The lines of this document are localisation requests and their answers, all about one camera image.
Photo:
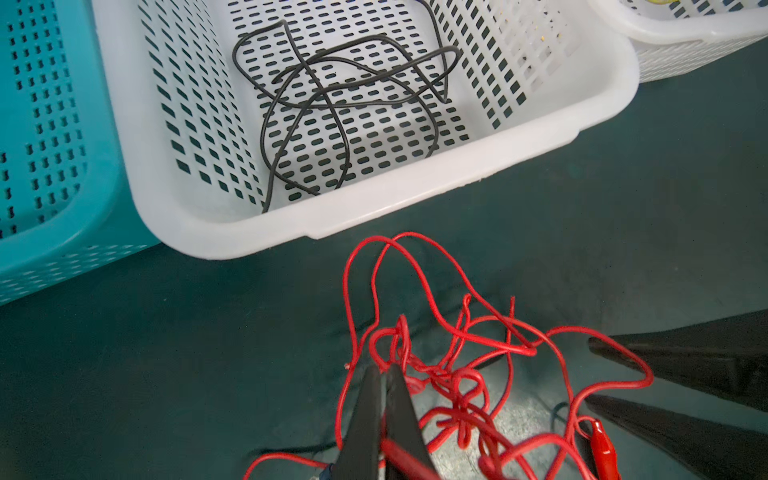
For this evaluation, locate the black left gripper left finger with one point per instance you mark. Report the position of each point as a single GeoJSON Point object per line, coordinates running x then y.
{"type": "Point", "coordinates": [359, 456]}

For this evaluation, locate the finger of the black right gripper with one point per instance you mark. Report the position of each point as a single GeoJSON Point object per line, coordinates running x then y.
{"type": "Point", "coordinates": [709, 449]}
{"type": "Point", "coordinates": [726, 358]}

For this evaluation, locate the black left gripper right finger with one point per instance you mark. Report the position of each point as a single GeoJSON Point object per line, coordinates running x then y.
{"type": "Point", "coordinates": [406, 454]}

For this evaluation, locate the dark green table mat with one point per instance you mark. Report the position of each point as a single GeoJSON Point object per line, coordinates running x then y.
{"type": "Point", "coordinates": [162, 366]}

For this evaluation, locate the white perforated basket right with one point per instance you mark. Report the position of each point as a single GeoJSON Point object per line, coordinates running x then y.
{"type": "Point", "coordinates": [672, 38]}

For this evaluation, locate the white perforated basket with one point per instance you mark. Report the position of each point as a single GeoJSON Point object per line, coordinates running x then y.
{"type": "Point", "coordinates": [247, 124]}
{"type": "Point", "coordinates": [672, 38]}

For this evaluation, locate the white perforated basket middle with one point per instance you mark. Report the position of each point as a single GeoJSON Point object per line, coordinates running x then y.
{"type": "Point", "coordinates": [247, 124]}

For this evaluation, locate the teal perforated plastic basket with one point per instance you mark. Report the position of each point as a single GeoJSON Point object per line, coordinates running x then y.
{"type": "Point", "coordinates": [66, 207]}

